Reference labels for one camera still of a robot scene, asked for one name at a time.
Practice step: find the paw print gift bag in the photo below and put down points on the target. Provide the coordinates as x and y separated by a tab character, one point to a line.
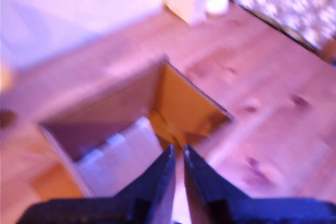
288	3

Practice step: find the cardboard dice tower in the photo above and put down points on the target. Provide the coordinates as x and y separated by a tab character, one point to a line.
181	103

